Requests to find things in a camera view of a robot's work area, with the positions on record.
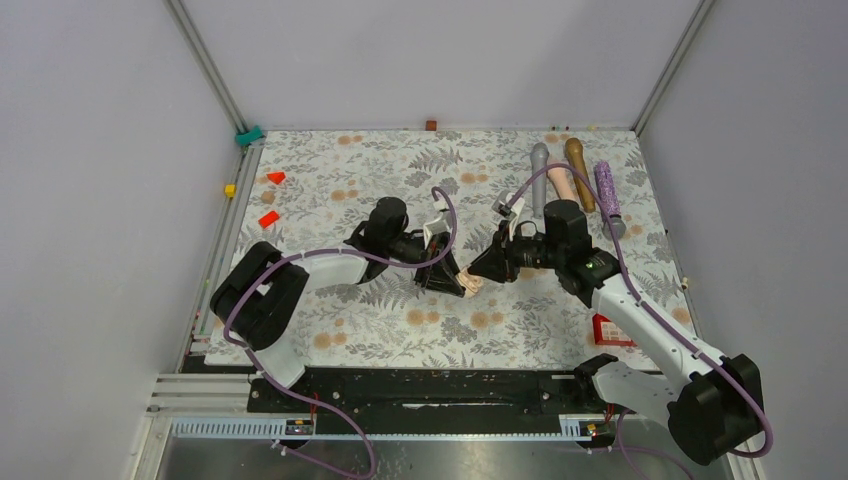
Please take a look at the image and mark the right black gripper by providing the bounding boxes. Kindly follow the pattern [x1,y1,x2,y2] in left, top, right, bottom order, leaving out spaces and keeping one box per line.
[468,220,565,284]

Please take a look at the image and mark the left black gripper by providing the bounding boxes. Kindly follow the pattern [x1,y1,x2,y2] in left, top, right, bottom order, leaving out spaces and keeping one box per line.
[386,231,467,296]

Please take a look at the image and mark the orange triangular block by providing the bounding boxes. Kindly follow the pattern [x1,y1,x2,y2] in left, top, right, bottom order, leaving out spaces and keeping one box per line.
[266,171,286,185]

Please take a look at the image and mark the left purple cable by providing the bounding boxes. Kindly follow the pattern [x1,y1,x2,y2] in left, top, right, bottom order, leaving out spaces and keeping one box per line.
[222,186,460,480]

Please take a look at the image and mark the purple glitter toy microphone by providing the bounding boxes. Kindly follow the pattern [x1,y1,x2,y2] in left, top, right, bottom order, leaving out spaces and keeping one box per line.
[593,161,627,239]

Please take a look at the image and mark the teal clamp block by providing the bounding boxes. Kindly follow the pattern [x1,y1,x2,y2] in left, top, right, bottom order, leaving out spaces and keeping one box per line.
[235,125,264,148]

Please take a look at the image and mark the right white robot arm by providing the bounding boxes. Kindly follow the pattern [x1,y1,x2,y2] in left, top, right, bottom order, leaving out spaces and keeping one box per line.
[468,200,770,465]

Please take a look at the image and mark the grey toy microphone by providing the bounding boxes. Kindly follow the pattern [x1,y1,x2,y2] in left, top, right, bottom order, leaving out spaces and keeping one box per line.
[530,142,549,219]

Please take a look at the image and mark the pink toy microphone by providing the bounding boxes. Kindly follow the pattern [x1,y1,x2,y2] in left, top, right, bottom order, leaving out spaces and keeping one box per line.
[546,162,578,202]

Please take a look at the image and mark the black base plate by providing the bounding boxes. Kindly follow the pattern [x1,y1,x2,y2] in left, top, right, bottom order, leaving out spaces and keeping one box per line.
[247,367,622,436]

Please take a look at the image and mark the gold toy microphone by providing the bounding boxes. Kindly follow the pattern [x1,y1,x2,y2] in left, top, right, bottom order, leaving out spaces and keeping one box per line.
[563,137,596,213]

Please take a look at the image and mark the purple cable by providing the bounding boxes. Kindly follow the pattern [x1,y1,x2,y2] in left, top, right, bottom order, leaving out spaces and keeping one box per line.
[222,186,460,480]
[506,162,775,480]

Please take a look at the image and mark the floral patterned mat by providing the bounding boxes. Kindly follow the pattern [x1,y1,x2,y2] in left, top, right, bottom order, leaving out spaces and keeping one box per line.
[232,130,692,369]

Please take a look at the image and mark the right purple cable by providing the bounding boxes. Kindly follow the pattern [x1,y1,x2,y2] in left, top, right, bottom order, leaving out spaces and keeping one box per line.
[506,162,775,480]

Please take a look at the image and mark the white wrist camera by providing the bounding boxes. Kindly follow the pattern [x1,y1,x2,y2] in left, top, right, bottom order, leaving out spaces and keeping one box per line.
[422,207,454,247]
[492,191,525,237]

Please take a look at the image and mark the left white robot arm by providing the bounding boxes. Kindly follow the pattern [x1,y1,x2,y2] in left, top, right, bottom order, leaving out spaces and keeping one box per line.
[210,188,467,411]

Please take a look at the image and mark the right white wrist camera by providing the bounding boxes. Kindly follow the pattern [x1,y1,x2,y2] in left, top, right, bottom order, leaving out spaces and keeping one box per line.
[492,191,525,237]

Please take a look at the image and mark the pink earbud charging case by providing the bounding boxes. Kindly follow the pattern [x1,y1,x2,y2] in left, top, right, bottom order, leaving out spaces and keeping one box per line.
[457,269,483,298]

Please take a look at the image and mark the red plastic box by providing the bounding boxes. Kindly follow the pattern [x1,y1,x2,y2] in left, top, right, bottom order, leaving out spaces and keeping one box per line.
[592,314,637,347]

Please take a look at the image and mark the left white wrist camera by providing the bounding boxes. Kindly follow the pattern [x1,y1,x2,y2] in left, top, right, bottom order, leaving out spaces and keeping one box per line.
[422,207,454,247]

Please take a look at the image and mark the aluminium frame rail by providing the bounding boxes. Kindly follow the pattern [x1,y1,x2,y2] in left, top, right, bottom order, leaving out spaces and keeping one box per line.
[163,0,265,150]

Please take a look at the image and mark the red block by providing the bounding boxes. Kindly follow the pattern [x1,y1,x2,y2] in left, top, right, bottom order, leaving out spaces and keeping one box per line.
[258,211,280,229]

